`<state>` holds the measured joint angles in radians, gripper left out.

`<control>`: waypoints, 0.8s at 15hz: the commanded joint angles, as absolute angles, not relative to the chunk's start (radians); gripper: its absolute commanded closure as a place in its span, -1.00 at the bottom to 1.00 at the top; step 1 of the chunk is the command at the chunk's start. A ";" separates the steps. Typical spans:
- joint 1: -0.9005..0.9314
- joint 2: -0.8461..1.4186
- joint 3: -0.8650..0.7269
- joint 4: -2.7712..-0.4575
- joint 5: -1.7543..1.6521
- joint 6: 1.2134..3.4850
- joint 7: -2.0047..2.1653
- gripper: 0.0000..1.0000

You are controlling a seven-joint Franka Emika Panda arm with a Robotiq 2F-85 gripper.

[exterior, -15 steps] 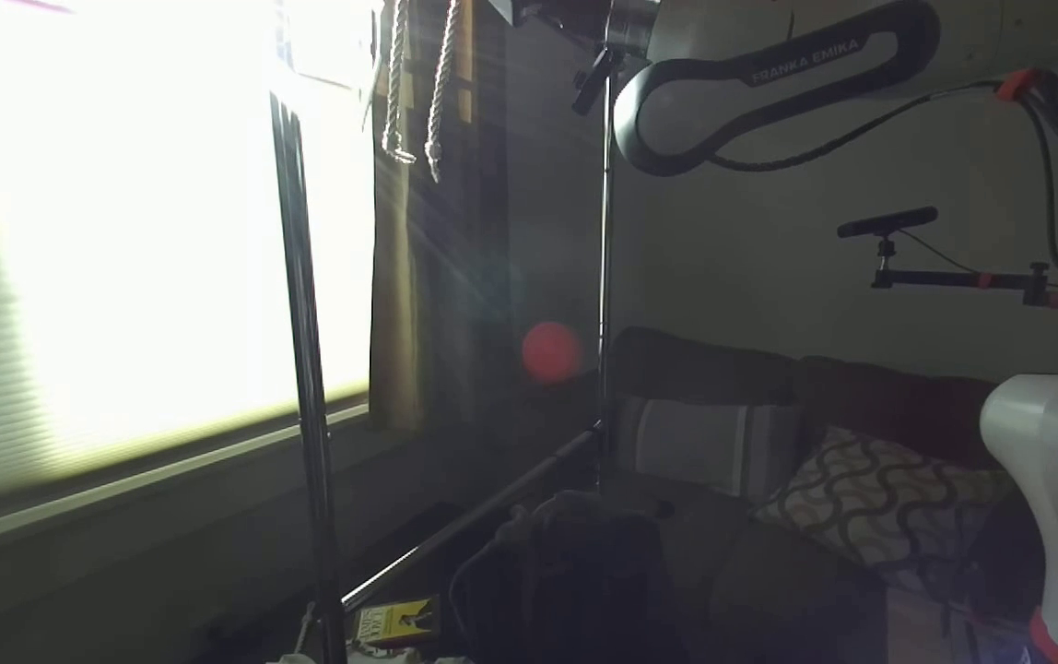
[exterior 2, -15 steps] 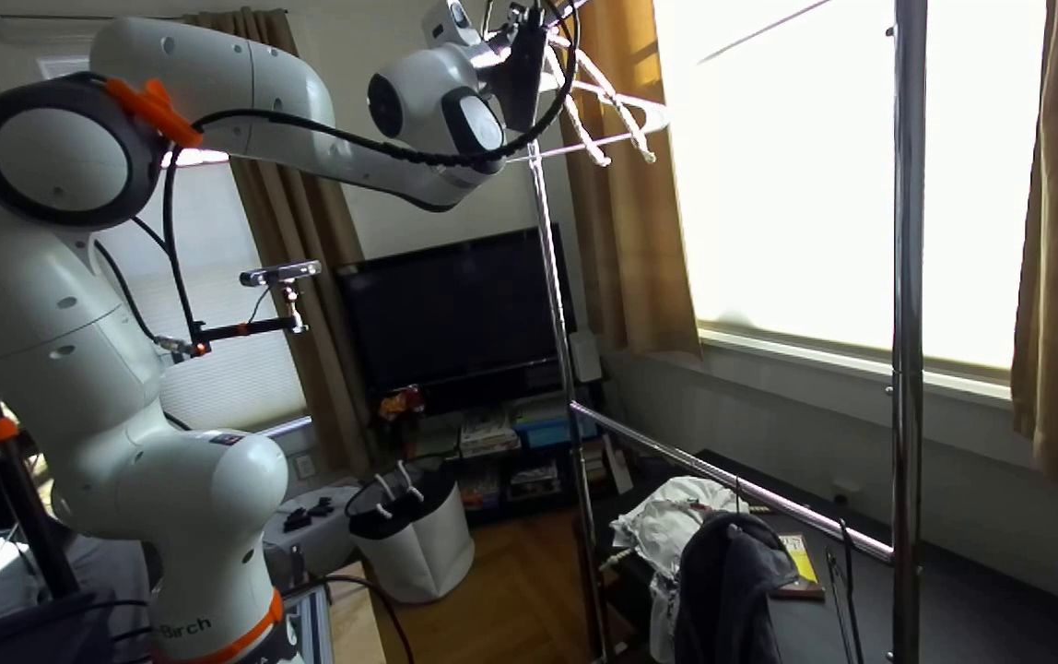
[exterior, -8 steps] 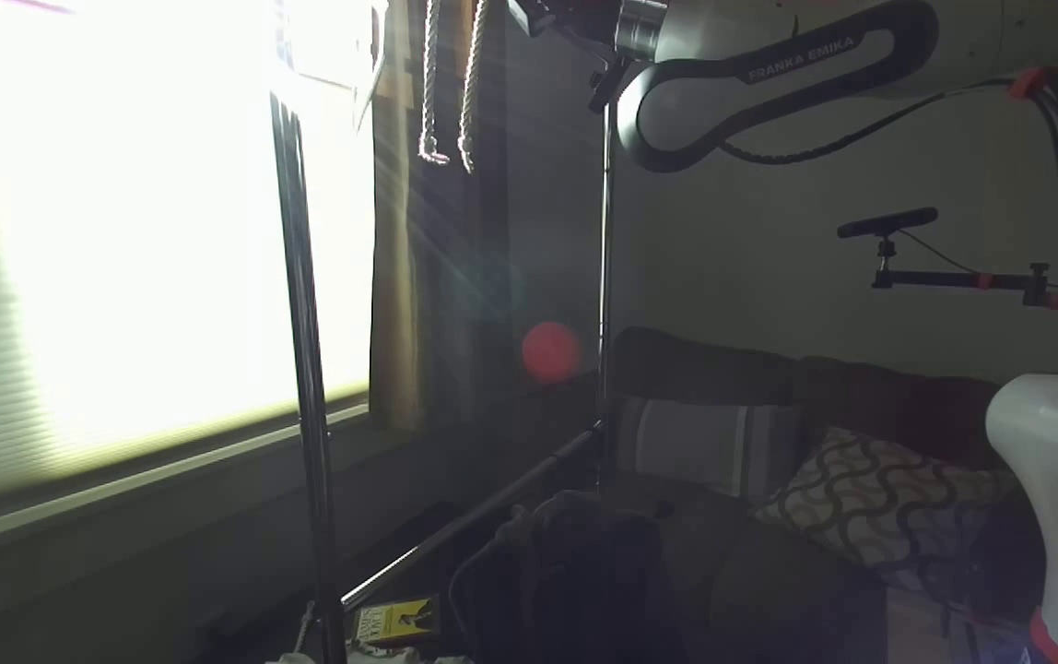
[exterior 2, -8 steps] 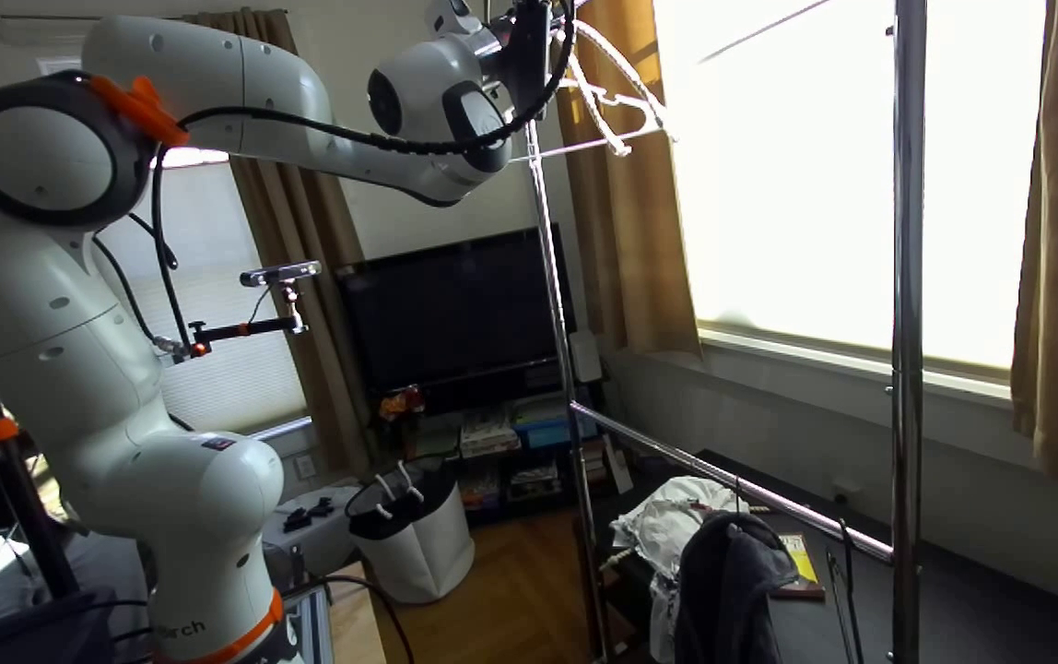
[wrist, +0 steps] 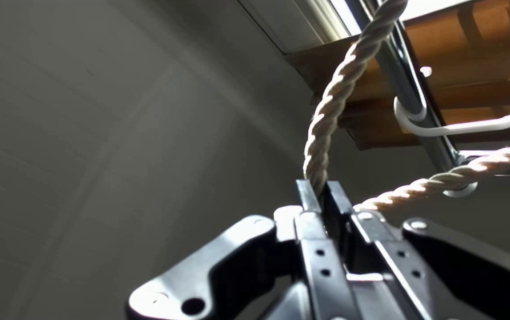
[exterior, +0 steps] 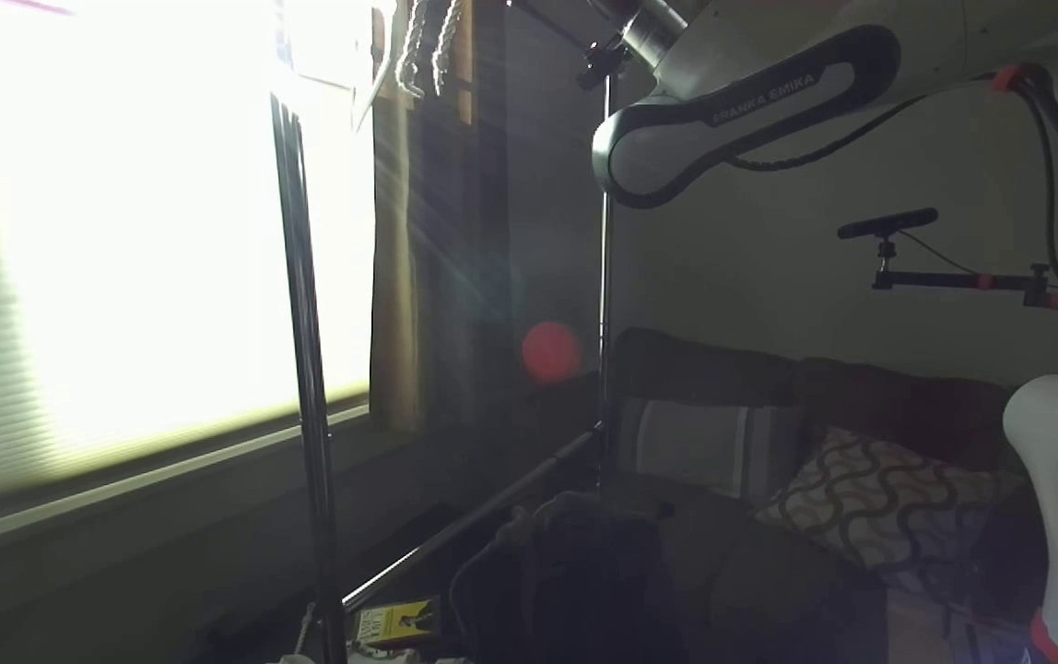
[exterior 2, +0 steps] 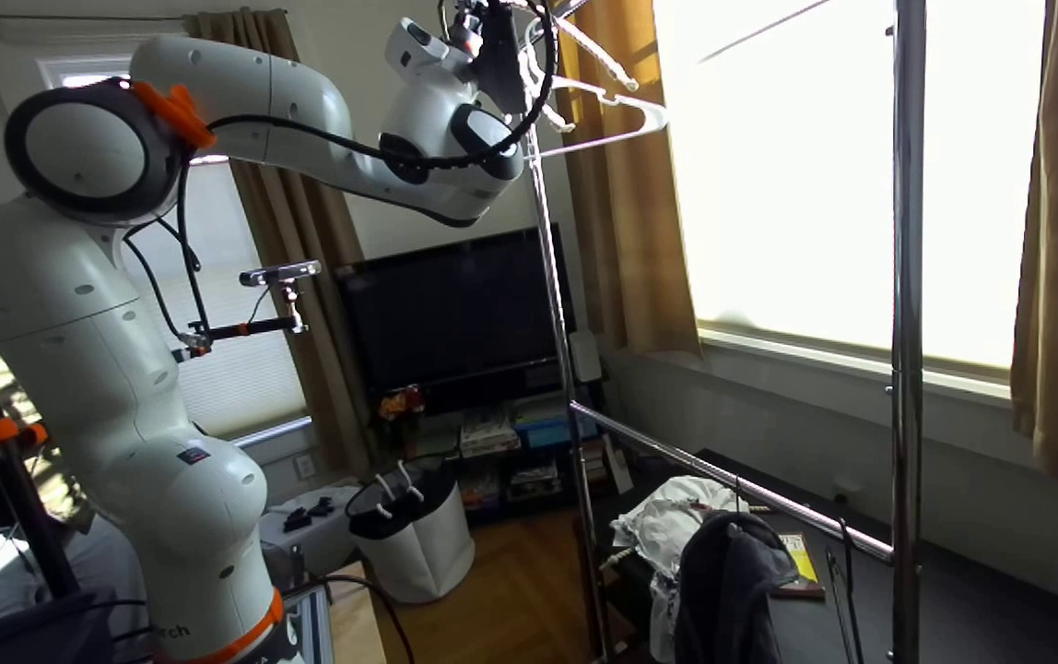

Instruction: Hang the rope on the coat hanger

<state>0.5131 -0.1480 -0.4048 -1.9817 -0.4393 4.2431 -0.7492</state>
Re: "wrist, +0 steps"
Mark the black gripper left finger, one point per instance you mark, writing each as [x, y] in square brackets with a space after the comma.
[322, 267]

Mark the white plastic coat hanger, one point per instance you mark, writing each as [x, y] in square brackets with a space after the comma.
[473, 124]

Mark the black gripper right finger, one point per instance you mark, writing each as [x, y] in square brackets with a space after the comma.
[385, 259]

